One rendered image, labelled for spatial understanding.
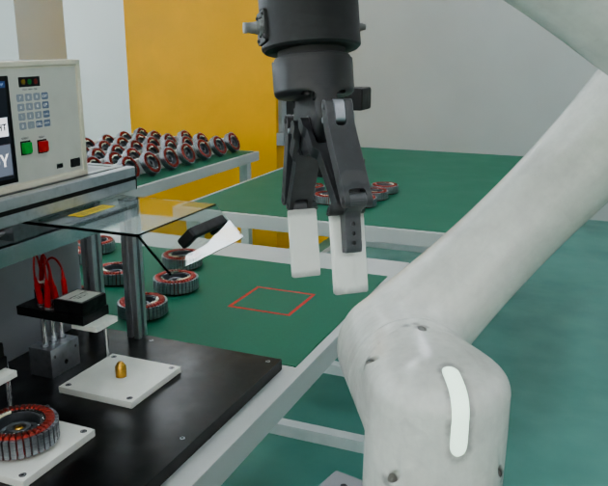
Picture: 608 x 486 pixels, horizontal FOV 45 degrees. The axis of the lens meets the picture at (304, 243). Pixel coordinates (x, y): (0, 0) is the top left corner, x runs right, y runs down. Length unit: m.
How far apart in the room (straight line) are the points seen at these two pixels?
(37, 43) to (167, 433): 4.24
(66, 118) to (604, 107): 0.90
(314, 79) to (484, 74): 5.49
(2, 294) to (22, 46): 3.76
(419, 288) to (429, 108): 5.46
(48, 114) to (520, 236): 0.84
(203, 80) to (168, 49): 0.32
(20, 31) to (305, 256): 4.45
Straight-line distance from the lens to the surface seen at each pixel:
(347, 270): 0.63
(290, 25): 0.66
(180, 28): 4.95
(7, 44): 5.15
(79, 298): 1.33
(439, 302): 0.79
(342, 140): 0.62
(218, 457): 1.15
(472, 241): 0.80
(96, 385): 1.33
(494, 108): 6.13
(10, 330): 1.49
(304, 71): 0.66
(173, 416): 1.23
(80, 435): 1.18
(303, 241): 0.76
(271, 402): 1.30
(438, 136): 6.23
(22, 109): 1.29
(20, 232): 1.33
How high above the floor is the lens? 1.35
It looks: 15 degrees down
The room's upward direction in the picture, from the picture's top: straight up
